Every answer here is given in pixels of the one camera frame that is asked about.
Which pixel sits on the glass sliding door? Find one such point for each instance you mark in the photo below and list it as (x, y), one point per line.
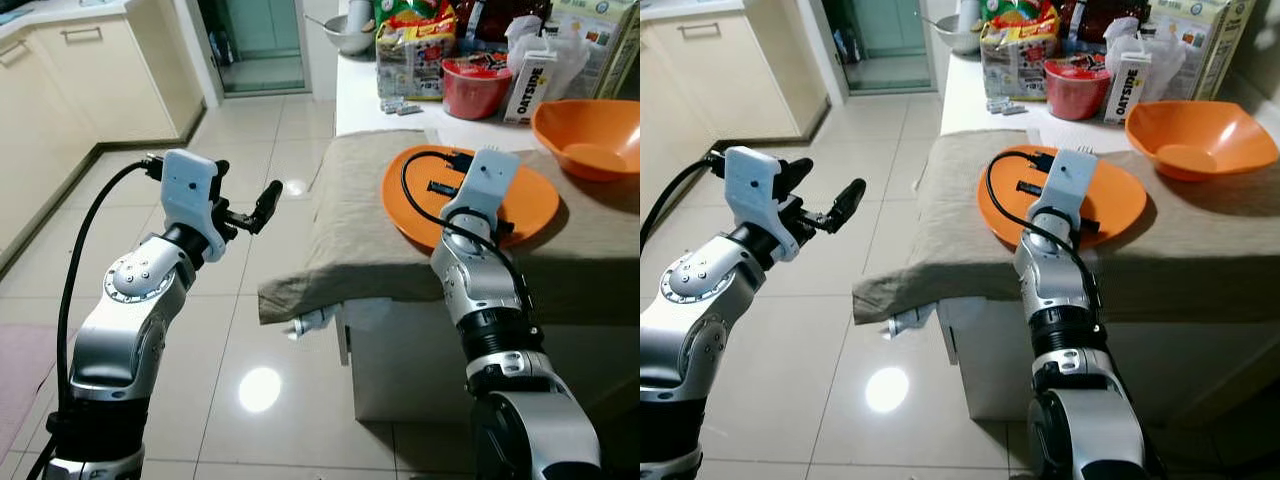
(885, 40)
(260, 40)

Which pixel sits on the white table bracket knob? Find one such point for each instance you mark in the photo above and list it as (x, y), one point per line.
(308, 324)
(905, 322)

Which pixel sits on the white plastic bag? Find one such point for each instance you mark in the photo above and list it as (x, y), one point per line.
(570, 55)
(1165, 65)

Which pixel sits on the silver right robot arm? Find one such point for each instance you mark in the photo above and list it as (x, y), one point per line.
(1065, 300)
(490, 300)

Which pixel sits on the cream kitchen cabinet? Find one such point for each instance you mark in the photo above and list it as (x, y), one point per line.
(90, 80)
(740, 70)

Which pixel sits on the pink floor mat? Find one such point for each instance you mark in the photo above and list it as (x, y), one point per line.
(20, 385)

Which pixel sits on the white Oatside milk carton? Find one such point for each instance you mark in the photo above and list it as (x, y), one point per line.
(525, 90)
(1125, 90)

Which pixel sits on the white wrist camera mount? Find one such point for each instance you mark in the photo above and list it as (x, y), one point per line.
(482, 185)
(1065, 185)
(755, 190)
(190, 195)

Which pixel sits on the colourful noodle multipack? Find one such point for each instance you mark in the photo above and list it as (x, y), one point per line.
(1010, 50)
(410, 55)

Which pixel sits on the orange plastic plate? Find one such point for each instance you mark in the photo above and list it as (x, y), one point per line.
(535, 205)
(1120, 200)

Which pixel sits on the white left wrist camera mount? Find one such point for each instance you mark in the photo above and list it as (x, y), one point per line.
(190, 195)
(755, 190)

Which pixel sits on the beige tablecloth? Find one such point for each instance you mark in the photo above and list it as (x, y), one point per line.
(930, 240)
(340, 240)

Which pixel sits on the dark red snack bag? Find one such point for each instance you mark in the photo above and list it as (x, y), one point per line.
(1095, 15)
(500, 20)

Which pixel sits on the printed cardboard box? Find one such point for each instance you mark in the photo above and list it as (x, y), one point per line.
(600, 40)
(1195, 40)

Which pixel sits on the orange plastic bowl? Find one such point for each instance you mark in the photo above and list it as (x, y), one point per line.
(585, 135)
(1195, 140)

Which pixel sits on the red instant noodle bowl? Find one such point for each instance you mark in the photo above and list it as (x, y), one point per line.
(476, 90)
(1076, 90)

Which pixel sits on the white table base cabinet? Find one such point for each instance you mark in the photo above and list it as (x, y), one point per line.
(1000, 370)

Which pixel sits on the small battery pack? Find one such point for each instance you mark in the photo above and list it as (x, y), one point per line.
(1005, 105)
(402, 106)

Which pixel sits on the metal mixing bowl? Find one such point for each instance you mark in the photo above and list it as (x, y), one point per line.
(960, 35)
(345, 35)

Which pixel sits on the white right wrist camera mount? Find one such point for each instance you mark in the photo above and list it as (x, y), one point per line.
(482, 185)
(1065, 185)

